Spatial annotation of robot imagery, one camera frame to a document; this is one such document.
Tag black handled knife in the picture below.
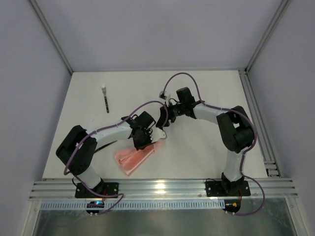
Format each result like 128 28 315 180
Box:
94 141 116 153

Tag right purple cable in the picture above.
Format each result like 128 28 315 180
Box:
159 72 266 217

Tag right small controller board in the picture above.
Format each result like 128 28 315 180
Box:
223 199 241 215

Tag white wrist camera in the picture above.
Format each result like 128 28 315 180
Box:
150 128 167 144
158 91 171 106

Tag right side aluminium rail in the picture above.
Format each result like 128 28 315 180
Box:
238 70 282 178

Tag front aluminium rail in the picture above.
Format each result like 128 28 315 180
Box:
29 178 298 201

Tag small controller board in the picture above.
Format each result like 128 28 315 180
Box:
223 199 241 215
86 200 104 216

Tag corner aluminium post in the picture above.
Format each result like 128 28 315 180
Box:
245 0 292 73
28 0 74 75

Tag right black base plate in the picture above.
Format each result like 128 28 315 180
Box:
205 174 251 197

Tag purple cable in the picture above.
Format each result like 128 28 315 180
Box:
159 72 266 217
63 100 169 215

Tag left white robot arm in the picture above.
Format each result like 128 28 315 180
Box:
56 112 156 196

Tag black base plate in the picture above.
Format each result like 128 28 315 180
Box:
75 180 119 199
205 174 251 197

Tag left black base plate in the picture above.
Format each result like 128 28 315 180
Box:
75 180 119 199

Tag slotted cable duct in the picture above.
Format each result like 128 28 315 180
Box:
40 199 224 210

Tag right corner aluminium post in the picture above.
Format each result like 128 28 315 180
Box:
245 0 292 73

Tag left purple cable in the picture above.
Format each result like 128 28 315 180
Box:
63 100 169 215

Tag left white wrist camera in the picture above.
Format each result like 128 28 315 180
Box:
150 128 167 144

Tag left small controller board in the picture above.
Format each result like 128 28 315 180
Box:
86 200 104 216

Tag pink cloth napkin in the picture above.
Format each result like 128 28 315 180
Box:
114 141 164 176

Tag aluminium rail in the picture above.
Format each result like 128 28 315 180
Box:
29 178 298 201
238 70 282 178

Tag left corner aluminium post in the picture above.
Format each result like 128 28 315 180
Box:
28 0 74 75

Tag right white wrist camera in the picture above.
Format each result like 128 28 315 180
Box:
158 91 171 106

